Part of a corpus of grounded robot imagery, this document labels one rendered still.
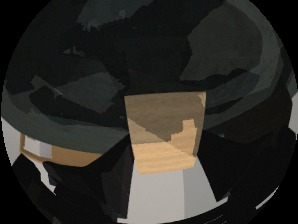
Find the tan triangular block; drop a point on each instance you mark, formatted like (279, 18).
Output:
(165, 129)

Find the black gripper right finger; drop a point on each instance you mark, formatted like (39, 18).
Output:
(226, 161)

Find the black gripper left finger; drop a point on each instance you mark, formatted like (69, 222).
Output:
(107, 179)

